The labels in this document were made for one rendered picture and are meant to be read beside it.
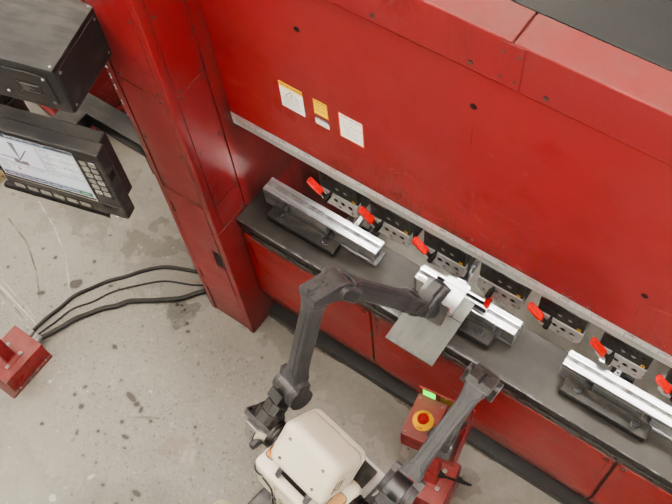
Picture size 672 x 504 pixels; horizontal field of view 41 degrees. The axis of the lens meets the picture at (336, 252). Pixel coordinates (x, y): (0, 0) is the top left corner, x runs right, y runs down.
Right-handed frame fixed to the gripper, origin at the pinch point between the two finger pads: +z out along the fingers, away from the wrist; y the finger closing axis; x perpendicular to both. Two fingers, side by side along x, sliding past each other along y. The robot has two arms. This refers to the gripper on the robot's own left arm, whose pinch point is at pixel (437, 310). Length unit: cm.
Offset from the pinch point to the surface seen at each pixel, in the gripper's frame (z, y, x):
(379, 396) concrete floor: 86, 23, 53
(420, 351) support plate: -5.7, -3.2, 13.7
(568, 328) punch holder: -17.2, -40.5, -16.9
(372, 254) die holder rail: 9.3, 32.0, -4.3
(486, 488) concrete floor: 84, -36, 60
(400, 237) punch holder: -15.3, 18.6, -15.3
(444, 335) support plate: -1.4, -6.5, 5.7
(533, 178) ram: -72, -21, -46
